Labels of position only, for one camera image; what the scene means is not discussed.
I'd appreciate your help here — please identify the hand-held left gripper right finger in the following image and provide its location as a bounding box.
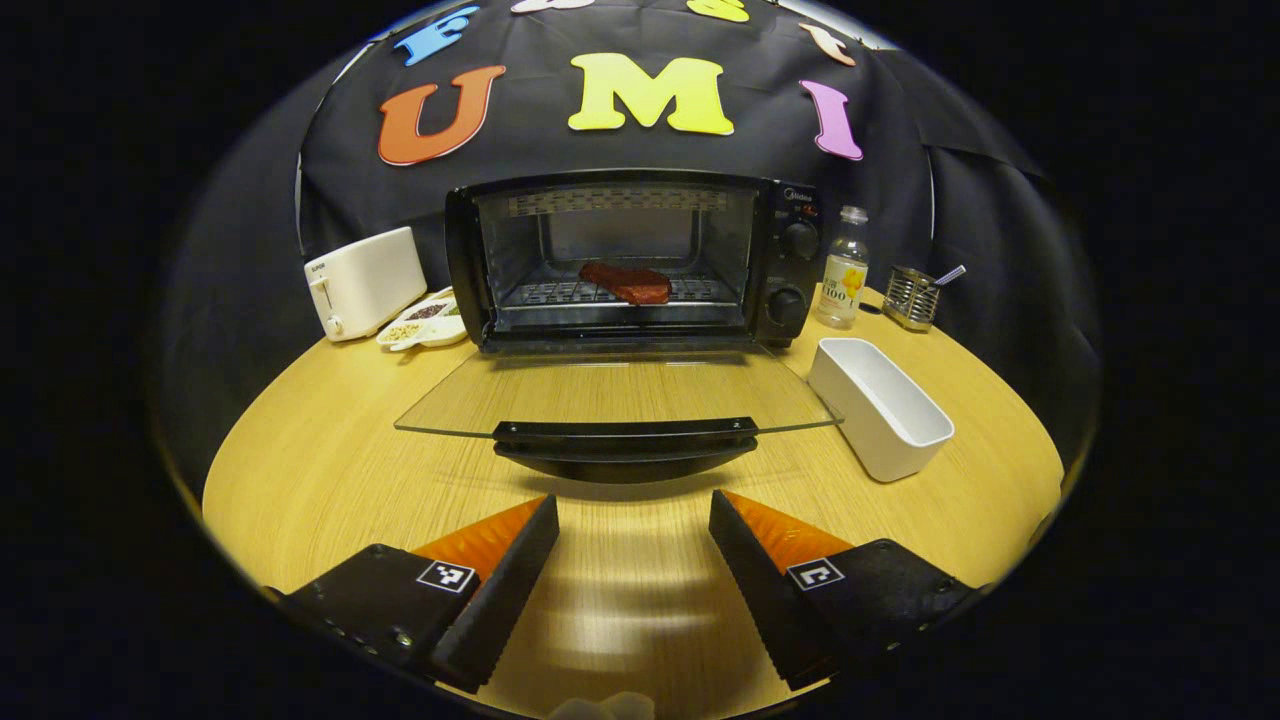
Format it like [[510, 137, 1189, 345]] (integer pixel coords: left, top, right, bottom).
[[708, 490, 986, 692]]

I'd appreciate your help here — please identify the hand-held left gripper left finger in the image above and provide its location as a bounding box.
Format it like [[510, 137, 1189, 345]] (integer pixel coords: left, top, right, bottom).
[[270, 495, 561, 694]]

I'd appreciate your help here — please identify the black electric oven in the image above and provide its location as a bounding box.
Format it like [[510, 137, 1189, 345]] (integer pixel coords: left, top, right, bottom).
[[395, 168, 844, 487]]

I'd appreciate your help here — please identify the brown meat slice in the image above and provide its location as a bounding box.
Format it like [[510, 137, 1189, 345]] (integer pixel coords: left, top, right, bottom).
[[578, 262, 674, 307]]

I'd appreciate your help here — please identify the white rectangular plastic tray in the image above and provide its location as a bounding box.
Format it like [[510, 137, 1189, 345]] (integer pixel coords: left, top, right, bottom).
[[806, 338, 956, 484]]

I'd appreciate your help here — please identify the white divided snack plate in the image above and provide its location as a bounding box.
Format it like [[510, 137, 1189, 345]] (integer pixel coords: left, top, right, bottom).
[[376, 288, 469, 353]]

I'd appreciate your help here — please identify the clear bottle with yellow label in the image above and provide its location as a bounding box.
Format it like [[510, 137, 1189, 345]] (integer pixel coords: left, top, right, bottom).
[[817, 206, 870, 331]]

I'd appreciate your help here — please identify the metal mesh holder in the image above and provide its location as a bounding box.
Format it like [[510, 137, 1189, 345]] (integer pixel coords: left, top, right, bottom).
[[882, 265, 939, 334]]

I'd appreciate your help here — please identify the white toaster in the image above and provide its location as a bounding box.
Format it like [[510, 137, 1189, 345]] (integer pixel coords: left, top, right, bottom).
[[303, 227, 429, 343]]

